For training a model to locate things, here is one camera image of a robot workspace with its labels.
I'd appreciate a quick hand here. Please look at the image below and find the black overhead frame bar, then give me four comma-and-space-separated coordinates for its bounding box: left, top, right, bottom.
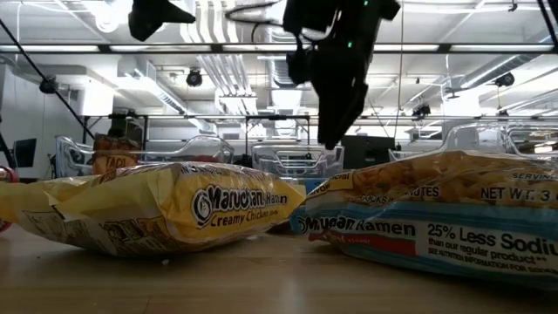
0, 42, 558, 55

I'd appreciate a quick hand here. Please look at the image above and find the orange taco seasoning packet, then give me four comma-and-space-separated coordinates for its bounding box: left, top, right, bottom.
92, 133, 141, 175

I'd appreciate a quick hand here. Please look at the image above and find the silver ceiling air duct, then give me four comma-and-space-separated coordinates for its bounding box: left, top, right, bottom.
260, 0, 306, 88

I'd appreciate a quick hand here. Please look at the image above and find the thick black camera cable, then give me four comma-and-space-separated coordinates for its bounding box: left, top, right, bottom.
224, 0, 287, 43

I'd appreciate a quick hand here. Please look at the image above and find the clear plastic bin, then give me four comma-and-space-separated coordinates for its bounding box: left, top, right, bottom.
55, 134, 235, 178
387, 121, 558, 160
251, 143, 345, 181

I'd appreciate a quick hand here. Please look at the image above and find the thin black cable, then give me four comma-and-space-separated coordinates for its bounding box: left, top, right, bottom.
0, 17, 96, 140
536, 0, 558, 43

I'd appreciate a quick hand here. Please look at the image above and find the black metal background frame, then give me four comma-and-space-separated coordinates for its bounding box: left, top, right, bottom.
245, 114, 311, 154

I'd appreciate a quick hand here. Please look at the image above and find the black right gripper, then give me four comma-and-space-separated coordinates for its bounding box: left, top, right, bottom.
285, 25, 376, 150

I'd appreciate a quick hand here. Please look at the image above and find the blue beef ramen packet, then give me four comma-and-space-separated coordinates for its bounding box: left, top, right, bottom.
289, 150, 558, 292

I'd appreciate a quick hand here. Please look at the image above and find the large black monitor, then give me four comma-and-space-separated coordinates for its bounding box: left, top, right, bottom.
340, 134, 396, 171

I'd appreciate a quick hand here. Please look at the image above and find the small black monitor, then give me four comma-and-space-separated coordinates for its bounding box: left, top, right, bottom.
12, 138, 38, 169

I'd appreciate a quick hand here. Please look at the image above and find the yellow creamy chicken ramen packet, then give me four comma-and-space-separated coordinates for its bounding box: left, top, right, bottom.
0, 161, 306, 258

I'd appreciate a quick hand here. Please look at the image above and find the thin hanging wire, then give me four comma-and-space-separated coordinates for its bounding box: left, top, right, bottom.
393, 8, 405, 140

